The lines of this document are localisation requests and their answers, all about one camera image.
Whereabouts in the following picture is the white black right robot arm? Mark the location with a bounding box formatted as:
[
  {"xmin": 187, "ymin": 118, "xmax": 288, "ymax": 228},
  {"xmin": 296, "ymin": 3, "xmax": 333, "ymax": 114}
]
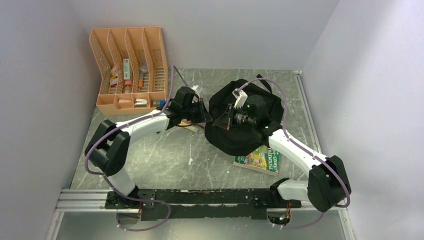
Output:
[{"xmin": 209, "ymin": 95, "xmax": 352, "ymax": 213}]

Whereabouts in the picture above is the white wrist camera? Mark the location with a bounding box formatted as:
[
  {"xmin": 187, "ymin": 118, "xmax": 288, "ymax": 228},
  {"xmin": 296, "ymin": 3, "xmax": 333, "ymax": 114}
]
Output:
[
  {"xmin": 232, "ymin": 88, "xmax": 248, "ymax": 109},
  {"xmin": 191, "ymin": 85, "xmax": 203, "ymax": 97}
]

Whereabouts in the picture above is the aluminium side rail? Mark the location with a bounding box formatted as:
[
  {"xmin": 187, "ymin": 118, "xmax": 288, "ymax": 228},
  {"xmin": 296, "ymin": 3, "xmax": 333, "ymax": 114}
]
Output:
[{"xmin": 293, "ymin": 70, "xmax": 322, "ymax": 154}]

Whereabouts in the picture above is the black student backpack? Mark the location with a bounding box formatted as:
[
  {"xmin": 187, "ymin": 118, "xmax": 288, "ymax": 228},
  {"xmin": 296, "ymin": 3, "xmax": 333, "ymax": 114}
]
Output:
[{"xmin": 204, "ymin": 74, "xmax": 284, "ymax": 157}]

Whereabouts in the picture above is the orange marker in organizer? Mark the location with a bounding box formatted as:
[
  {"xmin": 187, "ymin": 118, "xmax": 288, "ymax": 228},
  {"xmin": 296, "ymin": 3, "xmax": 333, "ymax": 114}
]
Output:
[{"xmin": 138, "ymin": 72, "xmax": 144, "ymax": 88}]

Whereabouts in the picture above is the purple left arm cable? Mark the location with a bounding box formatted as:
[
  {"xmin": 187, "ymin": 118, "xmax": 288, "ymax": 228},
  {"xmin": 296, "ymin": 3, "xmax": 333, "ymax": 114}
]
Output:
[{"xmin": 84, "ymin": 64, "xmax": 201, "ymax": 232}]

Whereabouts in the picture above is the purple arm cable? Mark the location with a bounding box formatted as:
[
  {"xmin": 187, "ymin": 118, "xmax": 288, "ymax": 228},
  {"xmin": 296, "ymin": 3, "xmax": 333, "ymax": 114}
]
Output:
[
  {"xmin": 84, "ymin": 64, "xmax": 201, "ymax": 232},
  {"xmin": 238, "ymin": 77, "xmax": 352, "ymax": 230}
]

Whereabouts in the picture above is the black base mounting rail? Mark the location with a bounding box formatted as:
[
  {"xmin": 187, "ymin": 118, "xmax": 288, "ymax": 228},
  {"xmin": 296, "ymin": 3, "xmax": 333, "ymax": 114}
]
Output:
[{"xmin": 104, "ymin": 188, "xmax": 302, "ymax": 221}]

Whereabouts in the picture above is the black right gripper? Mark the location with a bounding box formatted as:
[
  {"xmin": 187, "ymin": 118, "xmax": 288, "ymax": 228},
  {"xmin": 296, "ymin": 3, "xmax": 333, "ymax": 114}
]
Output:
[{"xmin": 213, "ymin": 103, "xmax": 256, "ymax": 131}]

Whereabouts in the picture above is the green treehouse book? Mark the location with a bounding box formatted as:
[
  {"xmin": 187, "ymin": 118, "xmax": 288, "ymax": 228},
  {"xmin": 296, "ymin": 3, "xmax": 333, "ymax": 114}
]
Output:
[{"xmin": 233, "ymin": 145, "xmax": 281, "ymax": 176}]

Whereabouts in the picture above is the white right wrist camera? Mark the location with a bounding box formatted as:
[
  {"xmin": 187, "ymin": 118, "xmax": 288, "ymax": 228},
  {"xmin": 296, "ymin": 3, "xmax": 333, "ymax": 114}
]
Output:
[{"xmin": 232, "ymin": 88, "xmax": 248, "ymax": 109}]

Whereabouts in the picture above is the white stapler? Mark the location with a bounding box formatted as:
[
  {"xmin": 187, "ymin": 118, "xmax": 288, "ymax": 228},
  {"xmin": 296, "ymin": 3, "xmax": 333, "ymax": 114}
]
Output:
[{"xmin": 134, "ymin": 98, "xmax": 149, "ymax": 108}]

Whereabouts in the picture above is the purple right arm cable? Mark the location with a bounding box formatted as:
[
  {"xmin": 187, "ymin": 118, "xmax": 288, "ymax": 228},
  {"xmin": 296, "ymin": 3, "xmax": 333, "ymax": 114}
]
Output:
[{"xmin": 238, "ymin": 77, "xmax": 352, "ymax": 230}]

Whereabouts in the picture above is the peach plastic desk organizer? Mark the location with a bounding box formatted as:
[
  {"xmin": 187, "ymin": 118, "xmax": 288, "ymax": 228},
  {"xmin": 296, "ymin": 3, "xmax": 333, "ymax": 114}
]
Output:
[{"xmin": 89, "ymin": 26, "xmax": 169, "ymax": 116}]

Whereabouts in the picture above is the pink eraser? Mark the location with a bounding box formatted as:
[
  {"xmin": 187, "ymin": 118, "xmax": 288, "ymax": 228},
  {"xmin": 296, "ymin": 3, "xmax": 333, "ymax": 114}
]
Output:
[{"xmin": 117, "ymin": 99, "xmax": 132, "ymax": 103}]

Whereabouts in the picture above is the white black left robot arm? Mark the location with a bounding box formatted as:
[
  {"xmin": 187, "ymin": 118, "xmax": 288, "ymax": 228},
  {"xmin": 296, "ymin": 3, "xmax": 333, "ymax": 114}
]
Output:
[{"xmin": 84, "ymin": 85, "xmax": 212, "ymax": 208}]

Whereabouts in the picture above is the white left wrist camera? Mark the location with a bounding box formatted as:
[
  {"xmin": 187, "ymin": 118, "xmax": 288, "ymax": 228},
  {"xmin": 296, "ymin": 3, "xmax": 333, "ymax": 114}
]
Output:
[{"xmin": 191, "ymin": 85, "xmax": 203, "ymax": 97}]

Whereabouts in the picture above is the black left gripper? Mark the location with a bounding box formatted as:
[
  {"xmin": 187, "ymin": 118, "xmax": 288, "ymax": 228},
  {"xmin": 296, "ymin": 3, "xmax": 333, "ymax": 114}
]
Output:
[{"xmin": 181, "ymin": 97, "xmax": 213, "ymax": 123}]

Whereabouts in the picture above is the tall white pink box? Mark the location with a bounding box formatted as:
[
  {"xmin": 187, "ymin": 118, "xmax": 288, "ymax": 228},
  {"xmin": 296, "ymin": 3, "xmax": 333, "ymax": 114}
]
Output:
[{"xmin": 122, "ymin": 58, "xmax": 132, "ymax": 80}]

